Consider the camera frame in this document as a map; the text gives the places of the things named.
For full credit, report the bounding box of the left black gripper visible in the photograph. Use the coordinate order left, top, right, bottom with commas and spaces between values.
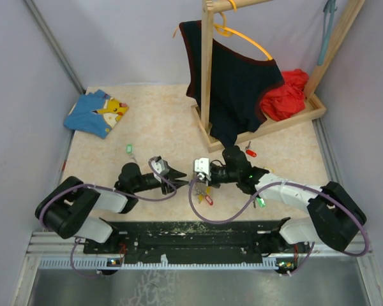
133, 166, 189, 194

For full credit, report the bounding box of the large keyring with keys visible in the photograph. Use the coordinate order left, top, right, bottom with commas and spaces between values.
193, 182, 214, 206

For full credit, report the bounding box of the red tag key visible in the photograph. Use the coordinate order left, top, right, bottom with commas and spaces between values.
245, 141, 257, 157

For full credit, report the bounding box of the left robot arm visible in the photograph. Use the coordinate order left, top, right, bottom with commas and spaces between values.
34, 157, 188, 253

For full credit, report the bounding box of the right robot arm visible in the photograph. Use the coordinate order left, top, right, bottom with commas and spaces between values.
195, 146, 366, 253

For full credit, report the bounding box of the green tag key right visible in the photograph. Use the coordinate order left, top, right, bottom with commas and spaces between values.
253, 197, 266, 208

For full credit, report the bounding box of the green tag key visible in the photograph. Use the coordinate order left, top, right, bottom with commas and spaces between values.
126, 144, 137, 163
253, 197, 266, 208

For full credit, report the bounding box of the yellow tag key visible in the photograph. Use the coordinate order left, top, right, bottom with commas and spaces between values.
262, 167, 275, 174

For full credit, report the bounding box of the green tag key left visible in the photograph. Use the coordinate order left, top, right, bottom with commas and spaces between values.
126, 144, 137, 163

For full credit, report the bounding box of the red crumpled cloth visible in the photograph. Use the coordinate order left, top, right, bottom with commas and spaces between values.
260, 69, 309, 121

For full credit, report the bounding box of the dark navy tank top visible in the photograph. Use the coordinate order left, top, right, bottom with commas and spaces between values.
178, 20, 286, 150

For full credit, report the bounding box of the blue pikachu shirt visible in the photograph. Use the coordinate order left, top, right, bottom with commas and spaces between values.
63, 89, 129, 139

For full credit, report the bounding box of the wooden clothes rack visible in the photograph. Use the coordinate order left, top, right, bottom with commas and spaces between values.
191, 1, 364, 153

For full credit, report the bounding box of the yellow clothes hanger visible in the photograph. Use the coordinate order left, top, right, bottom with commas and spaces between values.
176, 1, 273, 61

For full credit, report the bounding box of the blue clothes hanger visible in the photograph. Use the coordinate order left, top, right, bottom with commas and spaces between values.
317, 0, 337, 66

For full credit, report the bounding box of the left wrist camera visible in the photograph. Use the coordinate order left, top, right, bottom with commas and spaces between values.
148, 156, 169, 182

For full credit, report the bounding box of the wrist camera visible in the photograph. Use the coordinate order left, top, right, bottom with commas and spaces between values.
148, 156, 169, 182
193, 157, 211, 185

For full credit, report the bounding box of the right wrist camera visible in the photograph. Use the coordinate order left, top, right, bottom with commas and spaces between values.
193, 157, 211, 185

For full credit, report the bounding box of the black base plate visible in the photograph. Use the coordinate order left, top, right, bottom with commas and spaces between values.
84, 218, 295, 265

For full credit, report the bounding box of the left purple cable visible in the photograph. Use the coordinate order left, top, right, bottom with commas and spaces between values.
38, 157, 178, 279

